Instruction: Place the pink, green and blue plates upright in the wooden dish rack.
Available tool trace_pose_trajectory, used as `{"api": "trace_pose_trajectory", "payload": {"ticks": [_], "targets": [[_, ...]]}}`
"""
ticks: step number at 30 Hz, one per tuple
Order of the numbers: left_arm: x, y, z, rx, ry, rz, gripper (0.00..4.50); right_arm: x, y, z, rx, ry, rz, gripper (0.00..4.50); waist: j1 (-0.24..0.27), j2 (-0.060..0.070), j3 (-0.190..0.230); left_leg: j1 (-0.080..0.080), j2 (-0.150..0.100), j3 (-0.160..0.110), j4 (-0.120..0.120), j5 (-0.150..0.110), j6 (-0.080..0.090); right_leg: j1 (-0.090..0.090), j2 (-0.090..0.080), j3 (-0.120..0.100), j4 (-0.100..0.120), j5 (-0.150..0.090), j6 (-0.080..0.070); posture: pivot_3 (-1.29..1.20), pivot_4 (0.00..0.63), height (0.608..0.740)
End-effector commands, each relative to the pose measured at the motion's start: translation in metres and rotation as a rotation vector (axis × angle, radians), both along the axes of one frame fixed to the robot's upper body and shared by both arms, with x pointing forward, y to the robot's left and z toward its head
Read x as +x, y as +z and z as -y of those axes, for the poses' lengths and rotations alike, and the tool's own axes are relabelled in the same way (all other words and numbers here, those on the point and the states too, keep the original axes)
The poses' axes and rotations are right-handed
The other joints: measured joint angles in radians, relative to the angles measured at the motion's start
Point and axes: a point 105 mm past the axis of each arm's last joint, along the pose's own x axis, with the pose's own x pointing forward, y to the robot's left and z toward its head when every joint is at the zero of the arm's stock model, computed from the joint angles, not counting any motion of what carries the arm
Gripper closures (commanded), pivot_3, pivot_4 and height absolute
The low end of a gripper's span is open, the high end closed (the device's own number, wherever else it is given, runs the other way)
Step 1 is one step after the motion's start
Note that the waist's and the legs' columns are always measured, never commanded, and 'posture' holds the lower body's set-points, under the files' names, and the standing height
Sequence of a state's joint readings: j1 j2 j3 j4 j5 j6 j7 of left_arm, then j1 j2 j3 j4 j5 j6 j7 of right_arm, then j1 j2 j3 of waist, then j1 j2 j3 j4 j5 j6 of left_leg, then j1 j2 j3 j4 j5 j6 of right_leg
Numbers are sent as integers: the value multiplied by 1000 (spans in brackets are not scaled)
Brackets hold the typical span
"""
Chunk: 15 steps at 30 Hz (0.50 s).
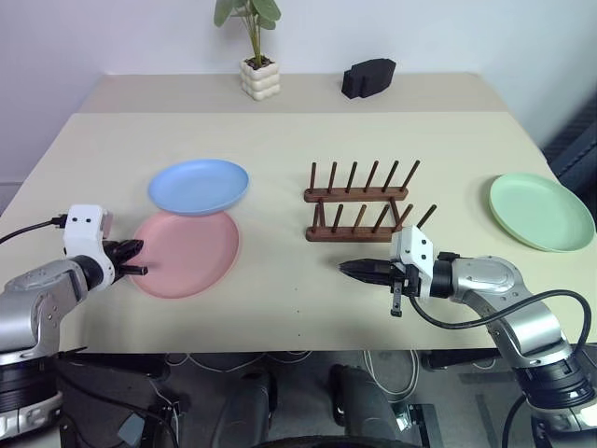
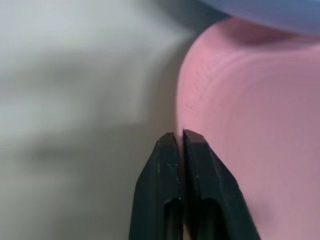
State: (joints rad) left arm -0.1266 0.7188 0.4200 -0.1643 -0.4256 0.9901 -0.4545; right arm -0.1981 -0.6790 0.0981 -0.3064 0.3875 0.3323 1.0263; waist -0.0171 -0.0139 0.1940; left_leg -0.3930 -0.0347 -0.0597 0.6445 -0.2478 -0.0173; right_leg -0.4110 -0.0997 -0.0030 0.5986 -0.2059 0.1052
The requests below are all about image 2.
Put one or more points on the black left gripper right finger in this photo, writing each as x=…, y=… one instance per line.
x=212, y=185

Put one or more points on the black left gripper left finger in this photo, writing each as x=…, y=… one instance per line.
x=160, y=180

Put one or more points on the pink plate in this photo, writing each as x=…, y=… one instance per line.
x=262, y=120

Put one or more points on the blue plate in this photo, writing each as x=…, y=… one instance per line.
x=262, y=11

